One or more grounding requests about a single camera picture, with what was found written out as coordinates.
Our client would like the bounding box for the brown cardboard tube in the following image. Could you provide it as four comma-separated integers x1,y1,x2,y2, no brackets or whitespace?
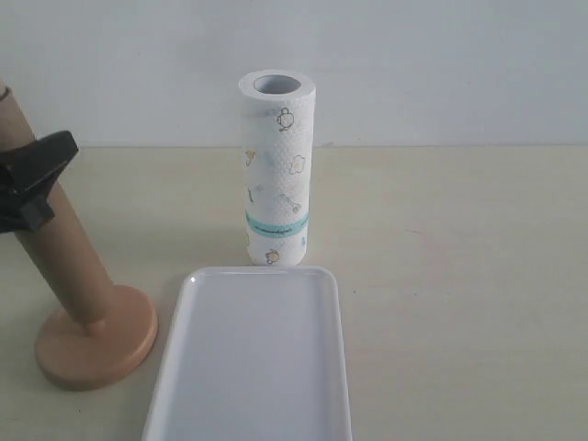
1,85,113,325

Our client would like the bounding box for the printed white paper towel roll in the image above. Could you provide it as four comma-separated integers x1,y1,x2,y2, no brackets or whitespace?
239,69,316,266

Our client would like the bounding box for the wooden paper towel holder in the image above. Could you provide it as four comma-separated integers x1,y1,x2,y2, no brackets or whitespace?
34,285,158,390

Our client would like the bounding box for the white rectangular plastic tray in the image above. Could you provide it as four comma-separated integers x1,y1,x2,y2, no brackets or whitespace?
142,266,353,440

